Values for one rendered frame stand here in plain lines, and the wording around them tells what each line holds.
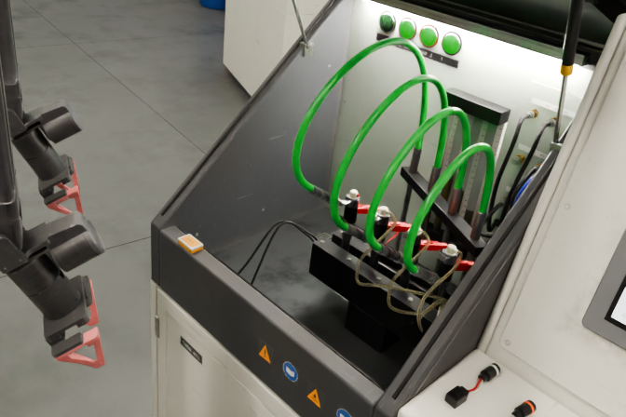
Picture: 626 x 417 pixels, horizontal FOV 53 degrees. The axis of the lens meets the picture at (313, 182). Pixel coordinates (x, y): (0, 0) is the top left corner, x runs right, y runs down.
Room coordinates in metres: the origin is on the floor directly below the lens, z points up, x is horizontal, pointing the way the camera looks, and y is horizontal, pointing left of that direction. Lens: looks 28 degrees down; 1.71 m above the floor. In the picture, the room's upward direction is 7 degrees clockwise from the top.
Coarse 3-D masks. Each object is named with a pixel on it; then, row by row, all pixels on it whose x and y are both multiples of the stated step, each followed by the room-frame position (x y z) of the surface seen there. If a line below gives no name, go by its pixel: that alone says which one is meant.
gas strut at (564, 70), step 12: (576, 0) 0.90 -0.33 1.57; (576, 12) 0.90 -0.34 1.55; (576, 24) 0.91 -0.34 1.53; (576, 36) 0.92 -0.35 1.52; (564, 48) 0.93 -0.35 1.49; (576, 48) 0.93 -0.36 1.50; (564, 60) 0.94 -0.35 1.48; (564, 72) 0.94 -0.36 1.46; (564, 84) 0.95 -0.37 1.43; (564, 96) 0.96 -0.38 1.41; (552, 144) 1.00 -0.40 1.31
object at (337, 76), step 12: (372, 48) 1.10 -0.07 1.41; (360, 60) 1.08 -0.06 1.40; (420, 60) 1.21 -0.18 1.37; (336, 72) 1.05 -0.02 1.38; (420, 72) 1.23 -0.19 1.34; (324, 96) 1.02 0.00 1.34; (312, 108) 1.00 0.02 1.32; (420, 120) 1.26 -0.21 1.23; (300, 132) 0.99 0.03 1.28; (300, 144) 0.98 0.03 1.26; (420, 144) 1.26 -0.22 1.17; (300, 168) 0.99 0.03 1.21; (300, 180) 0.99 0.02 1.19
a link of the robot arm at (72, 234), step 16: (48, 224) 0.72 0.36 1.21; (64, 224) 0.71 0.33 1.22; (80, 224) 0.71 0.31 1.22; (0, 240) 0.65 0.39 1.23; (32, 240) 0.70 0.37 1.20; (48, 240) 0.69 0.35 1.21; (64, 240) 0.70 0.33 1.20; (80, 240) 0.71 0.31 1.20; (96, 240) 0.73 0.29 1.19; (0, 256) 0.65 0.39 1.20; (16, 256) 0.66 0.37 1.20; (64, 256) 0.69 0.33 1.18; (80, 256) 0.70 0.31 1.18; (96, 256) 0.72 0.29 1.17
